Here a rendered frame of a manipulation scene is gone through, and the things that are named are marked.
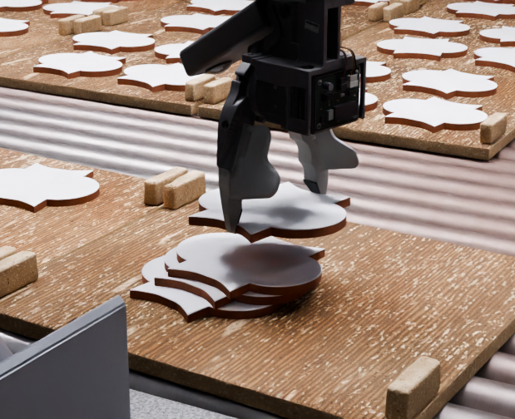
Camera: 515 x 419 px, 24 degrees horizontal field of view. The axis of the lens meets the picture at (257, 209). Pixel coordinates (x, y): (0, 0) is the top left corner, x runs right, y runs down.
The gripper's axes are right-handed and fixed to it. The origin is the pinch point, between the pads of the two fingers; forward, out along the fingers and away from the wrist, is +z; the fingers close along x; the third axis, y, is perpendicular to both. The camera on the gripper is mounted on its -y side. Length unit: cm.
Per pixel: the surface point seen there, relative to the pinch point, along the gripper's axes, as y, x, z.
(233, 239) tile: -6.1, 1.4, 5.0
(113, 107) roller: -62, 33, 10
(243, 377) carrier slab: 9.9, -13.5, 7.7
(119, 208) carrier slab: -25.5, 3.9, 7.6
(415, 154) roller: -18, 46, 10
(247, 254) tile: -2.5, -0.4, 5.0
